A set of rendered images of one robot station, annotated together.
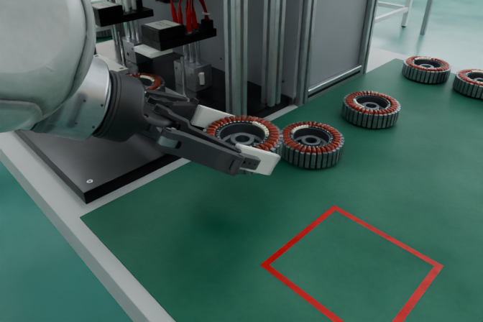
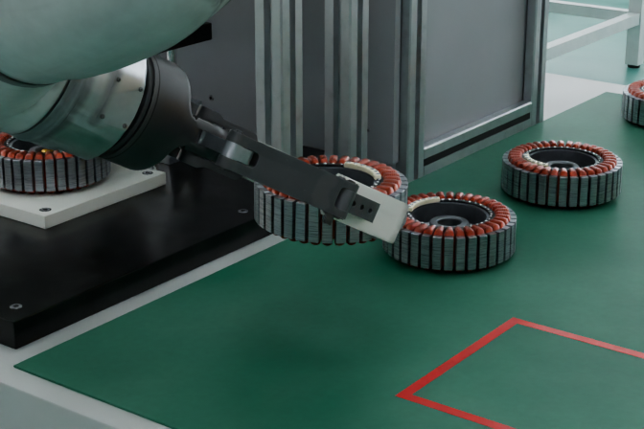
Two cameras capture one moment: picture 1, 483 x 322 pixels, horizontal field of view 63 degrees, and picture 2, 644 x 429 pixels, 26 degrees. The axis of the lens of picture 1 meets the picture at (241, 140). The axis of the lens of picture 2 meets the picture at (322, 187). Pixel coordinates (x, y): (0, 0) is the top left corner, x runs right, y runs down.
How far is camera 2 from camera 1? 0.51 m
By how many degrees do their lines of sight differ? 15
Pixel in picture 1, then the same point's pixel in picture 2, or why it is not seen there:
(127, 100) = (170, 87)
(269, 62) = (342, 80)
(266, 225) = (390, 349)
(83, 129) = (109, 129)
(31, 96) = not seen: outside the picture
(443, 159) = not seen: outside the picture
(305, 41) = (412, 37)
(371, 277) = (596, 394)
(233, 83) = (277, 120)
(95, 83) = not seen: hidden behind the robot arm
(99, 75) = not seen: hidden behind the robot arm
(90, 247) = (59, 400)
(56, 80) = not seen: outside the picture
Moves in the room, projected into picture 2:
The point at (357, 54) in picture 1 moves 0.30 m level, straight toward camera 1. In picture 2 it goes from (519, 79) to (517, 159)
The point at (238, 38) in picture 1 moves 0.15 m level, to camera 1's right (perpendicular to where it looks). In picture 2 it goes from (286, 25) to (459, 19)
